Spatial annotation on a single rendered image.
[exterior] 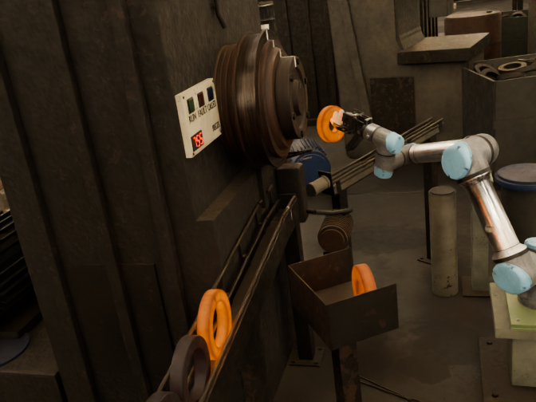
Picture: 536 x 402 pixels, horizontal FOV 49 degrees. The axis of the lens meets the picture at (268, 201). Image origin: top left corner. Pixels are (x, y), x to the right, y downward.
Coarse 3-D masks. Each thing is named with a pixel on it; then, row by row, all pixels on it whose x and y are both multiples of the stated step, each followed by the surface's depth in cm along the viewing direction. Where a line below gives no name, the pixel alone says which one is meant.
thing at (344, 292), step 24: (312, 264) 175; (336, 264) 178; (312, 288) 177; (336, 288) 179; (384, 288) 154; (312, 312) 161; (336, 312) 151; (360, 312) 153; (384, 312) 156; (336, 336) 153; (360, 336) 156; (336, 360) 174; (336, 384) 180; (360, 384) 177
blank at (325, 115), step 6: (324, 108) 245; (330, 108) 244; (336, 108) 246; (324, 114) 243; (330, 114) 245; (318, 120) 244; (324, 120) 243; (318, 126) 244; (324, 126) 243; (318, 132) 245; (324, 132) 244; (330, 132) 246; (336, 132) 248; (342, 132) 251; (324, 138) 246; (330, 138) 247; (336, 138) 249
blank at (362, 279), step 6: (360, 264) 162; (366, 264) 161; (354, 270) 163; (360, 270) 158; (366, 270) 158; (354, 276) 164; (360, 276) 157; (366, 276) 156; (372, 276) 156; (354, 282) 166; (360, 282) 161; (366, 282) 155; (372, 282) 155; (354, 288) 167; (360, 288) 163; (366, 288) 155; (372, 288) 155; (354, 294) 168
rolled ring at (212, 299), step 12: (204, 300) 150; (216, 300) 152; (228, 300) 162; (204, 312) 148; (216, 312) 161; (228, 312) 161; (204, 324) 147; (228, 324) 161; (204, 336) 146; (216, 336) 160; (216, 348) 151; (216, 360) 152
